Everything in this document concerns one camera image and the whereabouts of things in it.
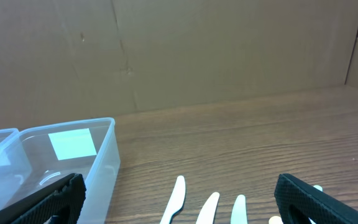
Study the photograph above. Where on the cream white plastic knife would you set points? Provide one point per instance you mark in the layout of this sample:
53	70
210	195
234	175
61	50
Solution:
207	212

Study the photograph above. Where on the clear plastic container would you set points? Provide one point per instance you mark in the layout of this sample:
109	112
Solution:
87	147
15	167

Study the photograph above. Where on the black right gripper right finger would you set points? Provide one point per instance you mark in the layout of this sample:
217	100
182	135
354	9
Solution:
299	202

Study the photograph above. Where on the light blue plastic knife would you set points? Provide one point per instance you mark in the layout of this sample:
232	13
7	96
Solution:
239	211

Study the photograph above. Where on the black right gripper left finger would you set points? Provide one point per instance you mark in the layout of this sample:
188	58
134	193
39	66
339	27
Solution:
60	202

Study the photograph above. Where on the yellow plastic knife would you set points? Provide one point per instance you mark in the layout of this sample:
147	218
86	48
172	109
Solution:
275	220

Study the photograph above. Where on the left clear plastic container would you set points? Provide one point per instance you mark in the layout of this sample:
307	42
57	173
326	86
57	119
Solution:
15	167

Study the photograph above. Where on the right clear plastic container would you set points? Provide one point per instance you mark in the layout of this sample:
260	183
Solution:
87	147

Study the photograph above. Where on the pale blue plastic knife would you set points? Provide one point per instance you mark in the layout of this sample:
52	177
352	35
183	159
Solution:
320	189

